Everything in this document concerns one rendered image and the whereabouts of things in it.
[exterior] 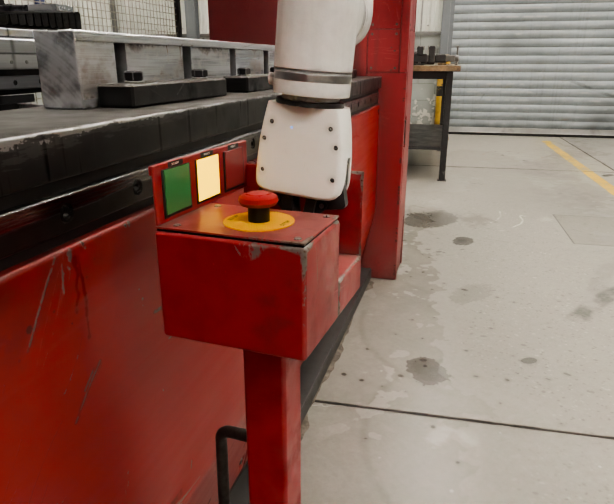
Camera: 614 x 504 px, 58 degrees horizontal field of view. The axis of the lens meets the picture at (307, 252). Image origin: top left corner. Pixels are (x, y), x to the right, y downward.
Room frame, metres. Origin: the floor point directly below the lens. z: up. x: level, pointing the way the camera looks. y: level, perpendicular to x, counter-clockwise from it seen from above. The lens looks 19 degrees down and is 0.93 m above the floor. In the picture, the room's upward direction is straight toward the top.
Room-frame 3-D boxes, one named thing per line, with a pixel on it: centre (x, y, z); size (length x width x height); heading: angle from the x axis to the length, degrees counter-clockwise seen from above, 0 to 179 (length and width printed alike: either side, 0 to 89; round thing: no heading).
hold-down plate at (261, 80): (1.28, 0.10, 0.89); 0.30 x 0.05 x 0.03; 164
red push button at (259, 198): (0.54, 0.05, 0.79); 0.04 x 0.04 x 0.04
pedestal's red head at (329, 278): (0.59, 0.04, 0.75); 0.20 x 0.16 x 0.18; 160
